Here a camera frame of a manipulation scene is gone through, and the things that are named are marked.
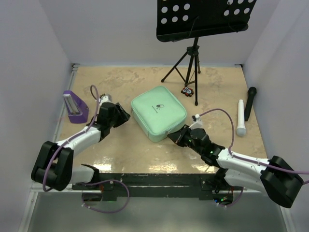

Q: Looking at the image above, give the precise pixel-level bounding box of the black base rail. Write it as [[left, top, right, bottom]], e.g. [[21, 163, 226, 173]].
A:
[[72, 173, 231, 201]]

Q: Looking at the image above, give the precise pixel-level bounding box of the red owl toy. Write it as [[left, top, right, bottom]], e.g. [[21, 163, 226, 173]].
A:
[[181, 86, 194, 97]]

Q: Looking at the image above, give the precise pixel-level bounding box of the purple metronome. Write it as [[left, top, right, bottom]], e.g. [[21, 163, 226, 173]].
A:
[[63, 90, 89, 124]]

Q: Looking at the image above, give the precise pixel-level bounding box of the mint green medicine case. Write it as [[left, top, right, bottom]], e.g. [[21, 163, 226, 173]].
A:
[[131, 86, 187, 143]]

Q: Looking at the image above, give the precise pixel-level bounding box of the black music stand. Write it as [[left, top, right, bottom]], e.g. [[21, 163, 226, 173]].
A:
[[156, 0, 259, 106]]

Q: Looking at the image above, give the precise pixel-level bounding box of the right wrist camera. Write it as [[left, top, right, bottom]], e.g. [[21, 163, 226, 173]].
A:
[[189, 114, 203, 130]]

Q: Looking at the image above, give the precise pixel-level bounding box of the white microphone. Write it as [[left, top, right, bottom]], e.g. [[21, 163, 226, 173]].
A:
[[236, 99, 247, 137]]

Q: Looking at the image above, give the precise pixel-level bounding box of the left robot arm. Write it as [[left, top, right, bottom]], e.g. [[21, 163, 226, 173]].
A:
[[31, 102, 130, 192]]

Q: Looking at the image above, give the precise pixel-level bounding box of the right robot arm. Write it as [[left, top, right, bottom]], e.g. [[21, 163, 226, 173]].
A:
[[168, 125, 304, 208]]

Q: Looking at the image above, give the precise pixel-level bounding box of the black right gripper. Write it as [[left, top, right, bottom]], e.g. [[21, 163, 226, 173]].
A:
[[168, 125, 203, 156]]

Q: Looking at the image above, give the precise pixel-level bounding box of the black microphone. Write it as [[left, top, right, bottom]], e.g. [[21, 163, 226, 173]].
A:
[[244, 87, 257, 121]]

